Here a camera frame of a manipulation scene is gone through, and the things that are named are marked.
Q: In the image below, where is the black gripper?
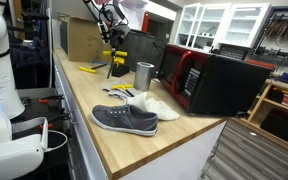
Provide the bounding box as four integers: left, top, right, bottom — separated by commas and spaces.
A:
109, 24, 132, 52

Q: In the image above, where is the large yellow T-handle wrench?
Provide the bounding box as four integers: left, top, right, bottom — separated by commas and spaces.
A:
102, 49, 129, 80
110, 83, 136, 98

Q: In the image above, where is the black hex key stand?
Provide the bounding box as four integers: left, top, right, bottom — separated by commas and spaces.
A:
111, 63, 131, 78

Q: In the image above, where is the white counter cabinet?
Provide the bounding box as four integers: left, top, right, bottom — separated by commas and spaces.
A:
52, 53, 228, 180

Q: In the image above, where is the dark gray fabric bin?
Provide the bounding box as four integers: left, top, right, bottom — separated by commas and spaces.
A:
119, 29, 168, 73

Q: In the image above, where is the blue flat strip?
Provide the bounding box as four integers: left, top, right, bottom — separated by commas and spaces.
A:
89, 59, 113, 67

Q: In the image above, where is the cardboard box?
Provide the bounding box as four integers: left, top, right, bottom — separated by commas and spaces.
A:
59, 16, 127, 63

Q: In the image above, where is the metal cylinder cup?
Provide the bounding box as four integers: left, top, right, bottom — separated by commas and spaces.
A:
132, 61, 156, 93

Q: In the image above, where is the gray cloth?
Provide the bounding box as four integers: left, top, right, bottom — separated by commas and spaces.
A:
102, 79, 140, 101

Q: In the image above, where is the gray canvas shoe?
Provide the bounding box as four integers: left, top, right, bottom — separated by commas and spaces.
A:
90, 104, 159, 137

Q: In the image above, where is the white cloth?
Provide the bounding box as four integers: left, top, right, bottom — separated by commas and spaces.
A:
125, 91, 181, 122

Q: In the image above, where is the dark purple fabric pile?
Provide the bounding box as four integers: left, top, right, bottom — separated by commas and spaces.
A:
2, 31, 52, 89

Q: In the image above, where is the black tool cart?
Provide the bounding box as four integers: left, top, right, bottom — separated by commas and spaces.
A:
10, 88, 75, 180

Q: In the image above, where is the red and black microwave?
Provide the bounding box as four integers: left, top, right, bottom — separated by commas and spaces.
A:
157, 43, 273, 118

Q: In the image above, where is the black mesh basket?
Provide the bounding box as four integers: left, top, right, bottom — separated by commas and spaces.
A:
218, 44, 252, 61

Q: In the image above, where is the white glass door cabinet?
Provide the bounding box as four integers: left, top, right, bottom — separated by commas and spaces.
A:
174, 2, 272, 49

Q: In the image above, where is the wooden shelf unit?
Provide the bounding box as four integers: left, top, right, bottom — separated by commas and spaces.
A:
232, 79, 288, 153

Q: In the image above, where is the black pegboard tool rack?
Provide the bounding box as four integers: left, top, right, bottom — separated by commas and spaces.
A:
250, 5, 288, 69

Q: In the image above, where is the black case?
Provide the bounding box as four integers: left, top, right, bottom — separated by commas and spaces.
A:
259, 108, 288, 143

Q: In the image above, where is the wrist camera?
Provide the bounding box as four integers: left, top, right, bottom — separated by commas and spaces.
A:
97, 21, 111, 44

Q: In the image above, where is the red upright post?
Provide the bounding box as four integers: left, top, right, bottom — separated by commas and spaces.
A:
141, 12, 151, 34

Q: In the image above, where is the yellow handle black shaft tool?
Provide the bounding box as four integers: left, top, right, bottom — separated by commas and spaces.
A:
78, 63, 109, 75

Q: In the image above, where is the orange handled black clamp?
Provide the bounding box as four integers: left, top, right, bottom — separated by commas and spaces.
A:
38, 94, 65, 104
38, 113, 72, 130

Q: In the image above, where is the white cable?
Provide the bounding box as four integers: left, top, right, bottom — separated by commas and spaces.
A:
43, 129, 69, 153

